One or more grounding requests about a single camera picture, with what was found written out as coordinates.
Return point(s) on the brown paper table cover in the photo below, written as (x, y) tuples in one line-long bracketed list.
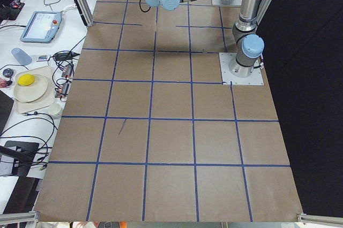
[(150, 133)]

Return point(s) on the white paper cup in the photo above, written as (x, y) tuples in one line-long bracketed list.
[(55, 110)]

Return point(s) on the beige tray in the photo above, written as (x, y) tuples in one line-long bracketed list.
[(46, 100)]

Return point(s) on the beige round plate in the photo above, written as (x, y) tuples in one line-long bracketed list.
[(32, 92)]

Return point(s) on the yellow lemon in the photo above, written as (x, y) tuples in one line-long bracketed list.
[(26, 80)]

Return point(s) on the blue teach pendant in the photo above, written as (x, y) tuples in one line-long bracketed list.
[(42, 27)]

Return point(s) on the translucent blue plastic cup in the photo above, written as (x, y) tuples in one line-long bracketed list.
[(22, 57)]

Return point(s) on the black round device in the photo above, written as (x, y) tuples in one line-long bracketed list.
[(8, 73)]

